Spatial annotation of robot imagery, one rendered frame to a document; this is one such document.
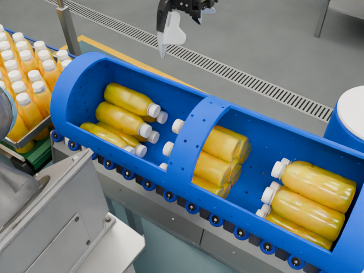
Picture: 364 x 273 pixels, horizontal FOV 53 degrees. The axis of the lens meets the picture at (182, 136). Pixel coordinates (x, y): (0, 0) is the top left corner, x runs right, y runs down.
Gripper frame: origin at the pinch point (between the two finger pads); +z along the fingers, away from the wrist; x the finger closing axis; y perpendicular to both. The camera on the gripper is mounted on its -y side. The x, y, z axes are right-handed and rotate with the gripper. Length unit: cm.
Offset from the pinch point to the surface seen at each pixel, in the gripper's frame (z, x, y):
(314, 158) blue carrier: 33.9, 13.4, 32.6
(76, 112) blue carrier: 33.5, -5.3, -36.1
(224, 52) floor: 138, 184, -77
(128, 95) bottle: 27.9, 4.3, -22.1
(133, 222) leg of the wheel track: 119, 6, -37
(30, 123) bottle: 41, -12, -54
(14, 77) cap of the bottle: 32, -4, -66
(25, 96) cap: 32, -9, -55
